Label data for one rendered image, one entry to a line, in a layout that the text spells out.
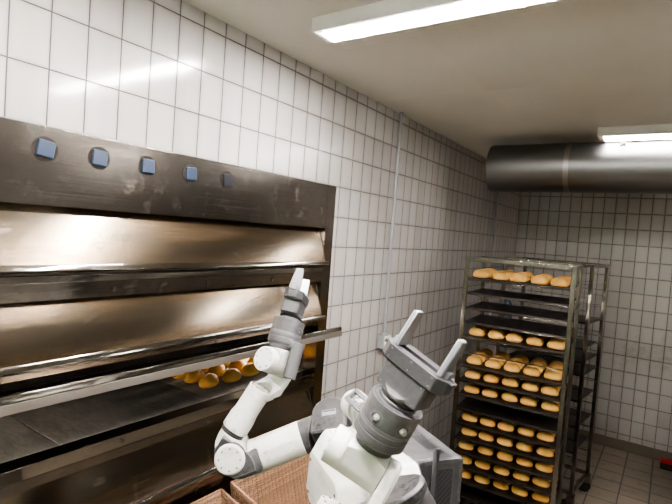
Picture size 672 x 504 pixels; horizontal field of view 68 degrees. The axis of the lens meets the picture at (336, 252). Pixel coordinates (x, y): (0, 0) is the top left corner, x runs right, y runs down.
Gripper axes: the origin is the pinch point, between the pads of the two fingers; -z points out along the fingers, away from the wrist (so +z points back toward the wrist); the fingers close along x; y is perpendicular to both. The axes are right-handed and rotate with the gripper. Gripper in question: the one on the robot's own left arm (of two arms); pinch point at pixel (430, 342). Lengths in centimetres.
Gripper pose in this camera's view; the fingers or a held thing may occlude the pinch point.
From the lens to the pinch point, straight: 78.4
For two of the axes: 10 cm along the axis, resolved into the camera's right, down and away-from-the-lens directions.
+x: -6.7, -4.6, 5.9
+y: 6.0, 1.4, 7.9
